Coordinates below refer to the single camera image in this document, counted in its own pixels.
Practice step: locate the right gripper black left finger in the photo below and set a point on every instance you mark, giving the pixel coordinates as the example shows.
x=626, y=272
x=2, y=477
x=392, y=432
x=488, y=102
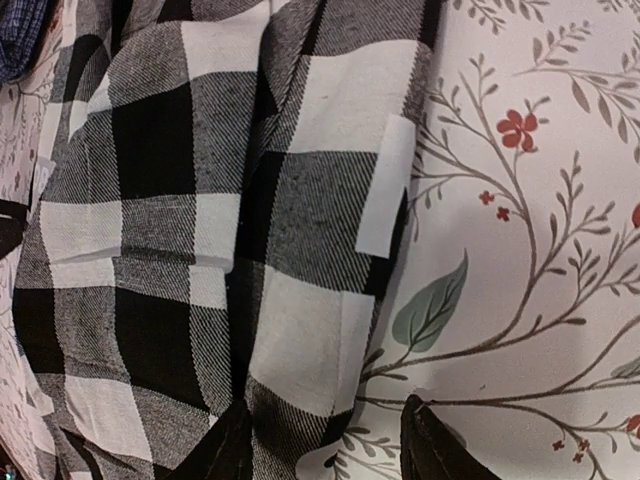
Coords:
x=225, y=452

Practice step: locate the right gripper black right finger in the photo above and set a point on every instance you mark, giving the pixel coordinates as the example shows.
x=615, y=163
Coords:
x=429, y=450

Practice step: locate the black white checkered shirt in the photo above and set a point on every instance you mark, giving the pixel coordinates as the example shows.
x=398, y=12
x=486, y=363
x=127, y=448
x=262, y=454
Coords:
x=224, y=214

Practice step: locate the blue checkered shirt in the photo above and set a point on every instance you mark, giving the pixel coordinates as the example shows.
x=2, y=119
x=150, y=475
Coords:
x=21, y=25

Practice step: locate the floral patterned table cloth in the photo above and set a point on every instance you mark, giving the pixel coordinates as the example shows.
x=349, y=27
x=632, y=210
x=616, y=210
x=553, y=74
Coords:
x=513, y=306

